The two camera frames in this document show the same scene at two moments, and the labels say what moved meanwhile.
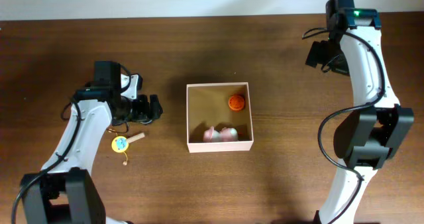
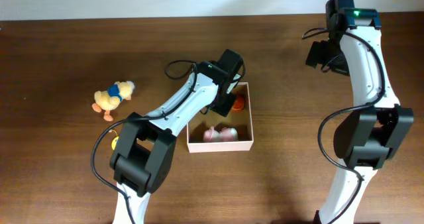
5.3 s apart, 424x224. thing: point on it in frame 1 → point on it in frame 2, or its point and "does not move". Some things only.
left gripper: [146, 112] → [224, 111]
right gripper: [315, 54] does not move
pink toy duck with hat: [226, 134] does not move
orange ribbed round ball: [236, 102] does not move
